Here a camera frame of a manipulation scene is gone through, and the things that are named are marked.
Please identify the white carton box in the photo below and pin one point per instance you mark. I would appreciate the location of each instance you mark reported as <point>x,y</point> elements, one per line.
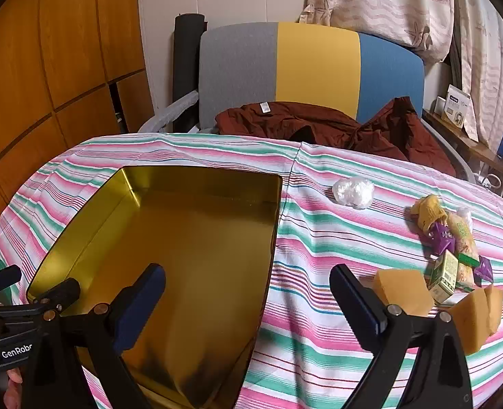
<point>456,102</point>

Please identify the purple snack packet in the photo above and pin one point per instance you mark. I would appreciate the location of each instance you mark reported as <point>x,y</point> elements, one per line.
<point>441,238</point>
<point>485,270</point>

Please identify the yellow sponge block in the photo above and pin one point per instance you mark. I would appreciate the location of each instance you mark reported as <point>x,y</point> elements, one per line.
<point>479,319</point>
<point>400,292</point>

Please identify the wooden wardrobe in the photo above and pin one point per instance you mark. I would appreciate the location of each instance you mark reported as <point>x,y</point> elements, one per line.
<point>42,72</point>

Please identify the rice cracker snack packet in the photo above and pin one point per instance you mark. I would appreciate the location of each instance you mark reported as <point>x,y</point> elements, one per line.
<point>462,236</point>
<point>466,277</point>

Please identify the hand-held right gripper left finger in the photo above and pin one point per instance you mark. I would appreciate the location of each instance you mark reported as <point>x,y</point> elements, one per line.
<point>143,302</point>

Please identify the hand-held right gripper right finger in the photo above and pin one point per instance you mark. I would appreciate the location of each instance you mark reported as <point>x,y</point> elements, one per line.
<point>360,306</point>

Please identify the maroon garment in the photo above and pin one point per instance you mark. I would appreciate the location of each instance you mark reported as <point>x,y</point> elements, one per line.
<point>277,119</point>

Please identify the pink green striped tablecloth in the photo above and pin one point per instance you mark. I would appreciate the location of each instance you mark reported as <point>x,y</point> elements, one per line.
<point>319,238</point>

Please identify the white plastic wrap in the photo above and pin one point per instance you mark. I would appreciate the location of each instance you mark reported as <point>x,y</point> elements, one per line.
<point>464,214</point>
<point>353,191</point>

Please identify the gold metal tin box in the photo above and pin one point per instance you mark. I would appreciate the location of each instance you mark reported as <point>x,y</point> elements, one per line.
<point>183,230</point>

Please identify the black rolled mat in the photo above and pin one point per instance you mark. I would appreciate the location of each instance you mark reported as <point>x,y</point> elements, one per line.
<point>187,59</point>

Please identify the beige printed curtain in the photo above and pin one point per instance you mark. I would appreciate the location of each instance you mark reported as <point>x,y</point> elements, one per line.
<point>383,4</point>
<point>490,59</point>

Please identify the wooden side table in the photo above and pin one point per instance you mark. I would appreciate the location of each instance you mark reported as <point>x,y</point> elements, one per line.
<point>460,136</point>

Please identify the white cup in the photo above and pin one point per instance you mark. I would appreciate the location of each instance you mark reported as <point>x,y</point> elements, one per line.
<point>441,105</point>

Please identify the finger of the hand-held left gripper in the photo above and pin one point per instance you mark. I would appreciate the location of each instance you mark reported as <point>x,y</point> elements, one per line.
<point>57,295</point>
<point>0,276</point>

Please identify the person's left hand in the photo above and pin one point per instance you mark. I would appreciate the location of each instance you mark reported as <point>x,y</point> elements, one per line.
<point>13,392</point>

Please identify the white wrapped chair armrest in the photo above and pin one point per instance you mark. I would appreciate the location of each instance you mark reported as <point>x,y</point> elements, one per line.
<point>170,113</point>

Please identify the yellow crumpled wrapper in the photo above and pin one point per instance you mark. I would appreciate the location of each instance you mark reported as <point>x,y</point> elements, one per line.
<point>428,213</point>

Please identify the small green white box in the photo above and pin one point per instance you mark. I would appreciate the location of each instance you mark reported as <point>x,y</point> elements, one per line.
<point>445,277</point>

